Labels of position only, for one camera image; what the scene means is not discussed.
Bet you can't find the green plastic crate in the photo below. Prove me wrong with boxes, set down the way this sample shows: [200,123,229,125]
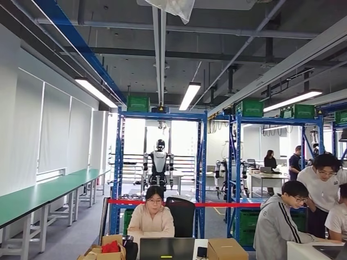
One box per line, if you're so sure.
[233,209,262,248]
[123,209,135,236]
[126,94,150,113]
[334,109,347,126]
[235,99,265,118]
[280,103,316,120]
[290,207,307,233]

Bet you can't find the grey roller blind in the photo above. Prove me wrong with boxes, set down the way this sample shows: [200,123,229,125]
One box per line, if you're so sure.
[37,82,72,175]
[66,96,93,175]
[9,67,45,189]

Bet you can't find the grey ceiling pipe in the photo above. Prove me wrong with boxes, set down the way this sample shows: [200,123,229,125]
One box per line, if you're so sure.
[189,0,287,111]

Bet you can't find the clear plastic bag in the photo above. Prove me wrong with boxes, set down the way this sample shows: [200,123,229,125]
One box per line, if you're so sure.
[144,0,196,25]

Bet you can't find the person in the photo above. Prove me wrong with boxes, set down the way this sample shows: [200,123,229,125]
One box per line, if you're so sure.
[296,153,347,240]
[264,149,278,197]
[288,145,302,181]
[253,180,321,260]
[127,185,175,249]
[324,183,347,243]

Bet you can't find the black office chair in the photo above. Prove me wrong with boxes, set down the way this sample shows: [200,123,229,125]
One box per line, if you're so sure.
[165,196,196,239]

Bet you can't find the long ceiling light strip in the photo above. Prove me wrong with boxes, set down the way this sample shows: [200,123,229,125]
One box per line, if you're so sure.
[178,82,202,112]
[75,77,119,109]
[263,89,324,113]

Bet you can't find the red cloth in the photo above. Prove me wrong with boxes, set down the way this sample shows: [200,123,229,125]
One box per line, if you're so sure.
[101,240,121,255]

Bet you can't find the black window railing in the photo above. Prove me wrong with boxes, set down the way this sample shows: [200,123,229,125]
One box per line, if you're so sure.
[108,153,197,184]

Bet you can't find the dark grey laptop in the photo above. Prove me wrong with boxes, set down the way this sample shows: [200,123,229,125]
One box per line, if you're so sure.
[313,243,347,260]
[139,237,196,260]

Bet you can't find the closed brown cardboard box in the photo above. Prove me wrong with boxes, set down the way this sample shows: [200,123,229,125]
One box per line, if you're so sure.
[207,238,249,260]

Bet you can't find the red barrier tape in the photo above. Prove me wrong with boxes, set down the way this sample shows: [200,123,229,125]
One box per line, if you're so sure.
[107,198,262,209]

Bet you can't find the open brown cardboard box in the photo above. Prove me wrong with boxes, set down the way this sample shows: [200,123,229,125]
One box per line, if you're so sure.
[77,233,127,260]

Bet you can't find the blue ceiling beam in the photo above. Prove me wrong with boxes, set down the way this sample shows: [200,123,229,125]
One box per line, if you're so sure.
[33,0,127,106]

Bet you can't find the blue metal shelf rack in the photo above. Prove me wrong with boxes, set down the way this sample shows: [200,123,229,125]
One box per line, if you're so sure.
[316,102,347,162]
[109,107,209,240]
[226,113,325,252]

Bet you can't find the green top workbench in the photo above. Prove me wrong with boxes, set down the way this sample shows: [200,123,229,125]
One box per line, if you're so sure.
[0,174,85,260]
[69,168,112,208]

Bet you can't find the black hanging cable loops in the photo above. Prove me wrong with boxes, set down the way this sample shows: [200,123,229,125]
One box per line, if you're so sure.
[207,120,230,134]
[261,125,293,138]

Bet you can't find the grey overhead rail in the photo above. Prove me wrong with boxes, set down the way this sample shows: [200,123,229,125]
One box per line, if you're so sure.
[151,6,167,107]
[208,15,347,118]

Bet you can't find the silver black humanoid robot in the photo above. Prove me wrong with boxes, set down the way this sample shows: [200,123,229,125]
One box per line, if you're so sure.
[142,139,175,192]
[213,157,250,200]

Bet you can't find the white desk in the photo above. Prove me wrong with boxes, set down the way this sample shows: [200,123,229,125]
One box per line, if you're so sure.
[287,240,347,260]

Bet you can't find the black leaning frame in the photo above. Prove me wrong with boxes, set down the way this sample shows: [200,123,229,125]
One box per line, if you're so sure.
[98,196,110,247]

